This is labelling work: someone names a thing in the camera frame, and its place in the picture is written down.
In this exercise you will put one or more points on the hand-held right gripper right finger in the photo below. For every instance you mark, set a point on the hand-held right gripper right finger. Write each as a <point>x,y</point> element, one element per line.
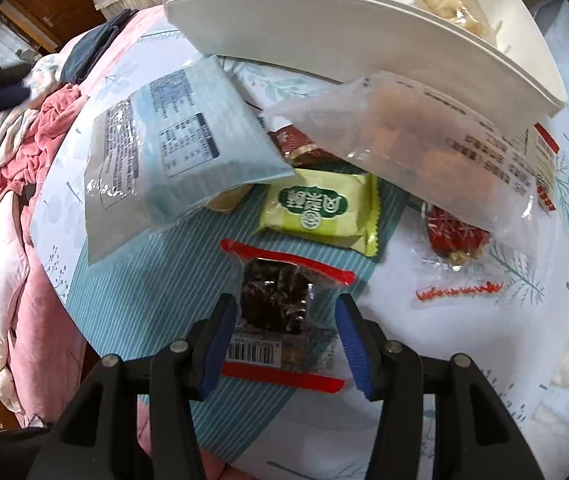
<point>352,345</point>

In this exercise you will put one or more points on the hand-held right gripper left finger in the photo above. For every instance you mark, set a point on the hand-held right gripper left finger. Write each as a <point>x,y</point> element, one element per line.
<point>217,345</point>

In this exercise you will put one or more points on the dark brown snack packet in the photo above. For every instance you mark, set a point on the dark brown snack packet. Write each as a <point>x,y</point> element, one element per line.
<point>274,300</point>

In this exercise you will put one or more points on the white plastic storage bin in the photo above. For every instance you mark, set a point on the white plastic storage bin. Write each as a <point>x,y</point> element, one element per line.
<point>339,35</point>

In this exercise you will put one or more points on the yellow puffs snack packet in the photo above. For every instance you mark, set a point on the yellow puffs snack packet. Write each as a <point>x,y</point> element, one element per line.
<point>452,5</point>

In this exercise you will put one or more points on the leaf-print tablecloth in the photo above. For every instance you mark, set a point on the leaf-print tablecloth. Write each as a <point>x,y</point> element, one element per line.
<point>164,300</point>

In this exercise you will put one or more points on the brown wooden door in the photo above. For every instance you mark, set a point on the brown wooden door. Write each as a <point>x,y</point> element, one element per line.
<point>49,0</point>

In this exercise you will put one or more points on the dark blue pouch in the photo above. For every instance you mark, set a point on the dark blue pouch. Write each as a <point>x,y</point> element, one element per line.
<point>89,50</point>

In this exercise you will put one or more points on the green snack packet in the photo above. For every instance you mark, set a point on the green snack packet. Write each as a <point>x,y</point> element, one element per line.
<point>314,205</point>

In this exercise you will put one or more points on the pale yellow snack packet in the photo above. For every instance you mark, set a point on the pale yellow snack packet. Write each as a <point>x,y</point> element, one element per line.
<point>224,200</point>

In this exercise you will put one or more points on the red date snack packet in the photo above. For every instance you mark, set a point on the red date snack packet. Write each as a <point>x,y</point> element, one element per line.
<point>457,232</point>

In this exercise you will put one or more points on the pink blanket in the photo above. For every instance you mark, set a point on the pink blanket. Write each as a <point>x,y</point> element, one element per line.
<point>39,310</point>

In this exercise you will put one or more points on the light blue large packet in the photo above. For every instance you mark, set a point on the light blue large packet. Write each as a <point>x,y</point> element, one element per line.
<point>174,150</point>

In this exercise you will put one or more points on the brown-red snack packet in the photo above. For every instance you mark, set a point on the brown-red snack packet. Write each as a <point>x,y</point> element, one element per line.
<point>299,147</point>

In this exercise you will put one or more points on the clear pastry packet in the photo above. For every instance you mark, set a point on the clear pastry packet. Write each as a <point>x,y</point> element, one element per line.
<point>414,135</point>

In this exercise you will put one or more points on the red and white packet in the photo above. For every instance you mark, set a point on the red and white packet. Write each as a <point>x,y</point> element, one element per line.
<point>544,170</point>

